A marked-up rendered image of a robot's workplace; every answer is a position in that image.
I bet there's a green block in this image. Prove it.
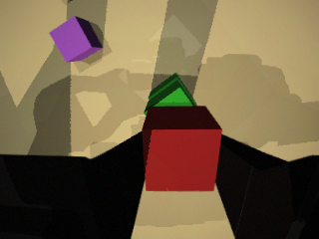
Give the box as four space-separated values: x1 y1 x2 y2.
148 73 197 106
144 80 195 115

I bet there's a purple cube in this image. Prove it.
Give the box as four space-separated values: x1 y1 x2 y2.
49 16 103 62

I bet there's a red block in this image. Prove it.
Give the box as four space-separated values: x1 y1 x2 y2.
142 106 222 192

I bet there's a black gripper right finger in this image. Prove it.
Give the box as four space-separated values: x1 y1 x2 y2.
215 134 319 239

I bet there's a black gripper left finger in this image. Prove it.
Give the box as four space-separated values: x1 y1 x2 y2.
0 132 145 239

